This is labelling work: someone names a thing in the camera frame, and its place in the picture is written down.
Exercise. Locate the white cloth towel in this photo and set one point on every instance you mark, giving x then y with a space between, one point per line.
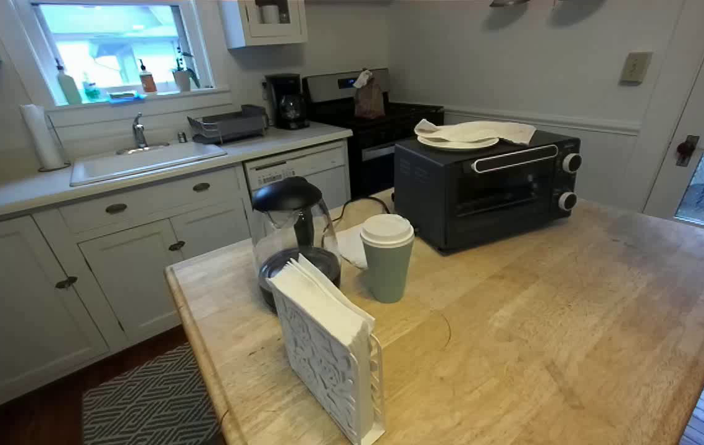
480 129

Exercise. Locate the green soap bottle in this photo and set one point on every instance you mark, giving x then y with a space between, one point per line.
67 85

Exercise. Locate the orange soap bottle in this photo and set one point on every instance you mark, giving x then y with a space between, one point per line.
146 78

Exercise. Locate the black door knob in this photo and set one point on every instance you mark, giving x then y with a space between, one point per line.
684 150

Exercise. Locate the white wall cabinet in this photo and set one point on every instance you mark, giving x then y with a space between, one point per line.
262 23

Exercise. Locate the white kitchen sink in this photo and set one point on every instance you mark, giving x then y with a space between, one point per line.
141 162

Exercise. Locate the brown paper bag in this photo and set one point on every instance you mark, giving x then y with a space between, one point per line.
368 96

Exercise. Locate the black coffee maker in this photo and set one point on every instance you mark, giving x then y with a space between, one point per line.
287 99

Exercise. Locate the white napkin holder with napkins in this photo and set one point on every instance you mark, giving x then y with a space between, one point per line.
332 347

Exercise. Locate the white base cabinets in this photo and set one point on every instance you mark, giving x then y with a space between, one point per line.
82 272

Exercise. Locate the wall light switch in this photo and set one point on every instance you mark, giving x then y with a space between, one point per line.
635 68

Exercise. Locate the chrome faucet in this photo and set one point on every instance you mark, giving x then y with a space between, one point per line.
140 132

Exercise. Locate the green cup with white lid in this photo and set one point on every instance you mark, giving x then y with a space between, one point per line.
387 243

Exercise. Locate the white round plate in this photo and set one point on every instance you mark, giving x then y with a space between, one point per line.
456 145

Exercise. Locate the white dishwasher panel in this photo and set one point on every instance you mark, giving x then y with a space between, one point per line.
324 167

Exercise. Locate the black kitchen stove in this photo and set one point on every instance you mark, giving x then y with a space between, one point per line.
329 99

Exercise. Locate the plant pot on sill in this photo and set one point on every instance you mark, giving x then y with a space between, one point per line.
184 72

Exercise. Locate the paper towel roll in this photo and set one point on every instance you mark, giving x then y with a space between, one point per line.
43 137

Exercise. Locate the black toaster oven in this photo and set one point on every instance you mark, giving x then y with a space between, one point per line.
462 199

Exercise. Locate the grey dish rack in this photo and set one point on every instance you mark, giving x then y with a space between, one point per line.
231 127

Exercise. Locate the glass kettle with black lid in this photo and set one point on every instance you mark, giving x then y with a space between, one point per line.
290 218

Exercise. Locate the grey patterned floor mat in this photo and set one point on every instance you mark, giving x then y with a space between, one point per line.
157 403

